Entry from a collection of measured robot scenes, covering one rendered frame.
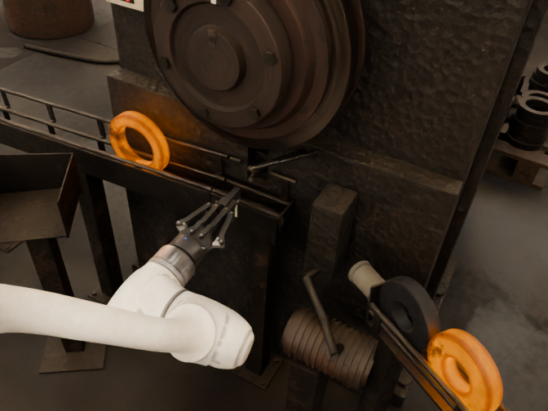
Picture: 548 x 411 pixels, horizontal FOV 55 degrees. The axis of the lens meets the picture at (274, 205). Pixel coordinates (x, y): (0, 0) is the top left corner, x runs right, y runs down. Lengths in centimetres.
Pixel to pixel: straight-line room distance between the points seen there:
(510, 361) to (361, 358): 90
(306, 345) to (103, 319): 58
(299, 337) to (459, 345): 42
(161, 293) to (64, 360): 93
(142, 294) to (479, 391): 62
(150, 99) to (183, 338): 74
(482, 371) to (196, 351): 48
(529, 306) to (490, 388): 130
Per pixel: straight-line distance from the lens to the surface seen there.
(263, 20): 93
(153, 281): 104
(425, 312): 104
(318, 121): 105
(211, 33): 98
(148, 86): 145
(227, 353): 96
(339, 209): 116
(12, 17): 412
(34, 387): 190
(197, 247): 112
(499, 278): 231
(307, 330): 127
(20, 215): 153
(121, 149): 151
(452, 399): 105
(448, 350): 102
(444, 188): 117
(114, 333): 84
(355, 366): 125
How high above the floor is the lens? 155
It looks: 41 degrees down
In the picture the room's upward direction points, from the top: 4 degrees clockwise
